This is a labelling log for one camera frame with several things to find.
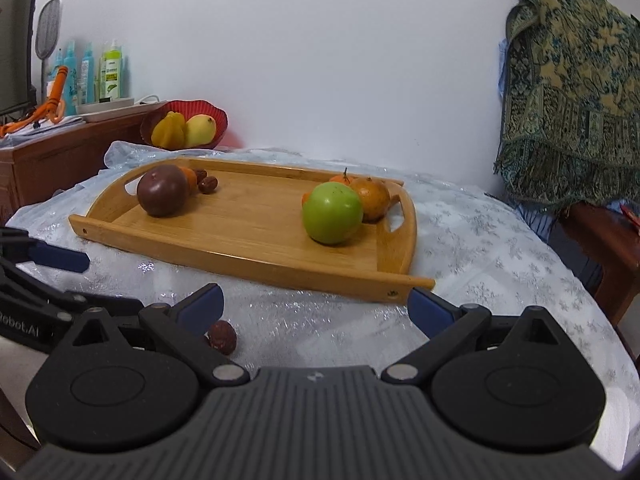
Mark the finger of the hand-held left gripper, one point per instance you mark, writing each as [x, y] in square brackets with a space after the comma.
[50, 295]
[60, 257]

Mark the red packet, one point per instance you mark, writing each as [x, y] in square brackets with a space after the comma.
[631, 212]

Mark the red date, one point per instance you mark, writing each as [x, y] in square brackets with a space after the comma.
[209, 186]
[201, 175]
[222, 337]

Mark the white shallow tray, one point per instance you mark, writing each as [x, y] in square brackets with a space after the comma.
[105, 106]

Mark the electric fly swatter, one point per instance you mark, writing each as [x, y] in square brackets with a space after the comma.
[48, 27]

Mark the wooden side table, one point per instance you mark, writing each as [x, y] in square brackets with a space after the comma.
[605, 250]

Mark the clear snowflake tablecloth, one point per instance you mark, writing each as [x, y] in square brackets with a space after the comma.
[480, 240]

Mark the yellow starfruit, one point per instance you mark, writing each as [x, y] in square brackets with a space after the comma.
[167, 132]

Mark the black monitor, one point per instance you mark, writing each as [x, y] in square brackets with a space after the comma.
[15, 35]

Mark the green labelled bottle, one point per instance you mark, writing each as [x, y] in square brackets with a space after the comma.
[111, 72]

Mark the wooden cabinet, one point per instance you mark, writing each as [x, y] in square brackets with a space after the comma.
[65, 165]

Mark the white papers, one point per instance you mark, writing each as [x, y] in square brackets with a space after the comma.
[55, 124]

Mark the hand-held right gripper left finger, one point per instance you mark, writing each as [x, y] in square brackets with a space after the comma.
[202, 305]

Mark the yellow mango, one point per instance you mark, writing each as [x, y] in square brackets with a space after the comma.
[200, 131]

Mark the purple passion fruit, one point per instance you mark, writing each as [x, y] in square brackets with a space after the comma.
[162, 191]

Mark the small mandarin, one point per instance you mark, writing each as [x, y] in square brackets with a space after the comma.
[305, 199]
[342, 179]
[190, 177]

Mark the green apple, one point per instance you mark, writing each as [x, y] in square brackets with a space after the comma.
[332, 215]

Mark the large brownish orange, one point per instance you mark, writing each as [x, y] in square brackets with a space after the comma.
[375, 197]

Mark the red fruit bowl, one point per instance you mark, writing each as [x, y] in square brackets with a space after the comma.
[220, 120]

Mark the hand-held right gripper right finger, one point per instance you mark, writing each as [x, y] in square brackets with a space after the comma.
[427, 310]

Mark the wooden serving tray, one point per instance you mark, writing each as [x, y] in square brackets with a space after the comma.
[240, 230]

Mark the green gold patterned shawl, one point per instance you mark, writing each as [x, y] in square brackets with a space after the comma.
[570, 95]

